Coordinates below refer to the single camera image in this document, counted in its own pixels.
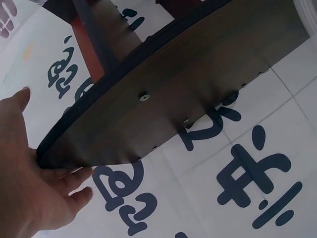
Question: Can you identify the person's left hand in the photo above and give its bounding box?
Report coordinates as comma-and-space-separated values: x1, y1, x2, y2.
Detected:
0, 87, 94, 238

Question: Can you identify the red table frame bar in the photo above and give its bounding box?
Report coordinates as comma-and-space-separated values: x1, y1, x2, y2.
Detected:
71, 19, 106, 84

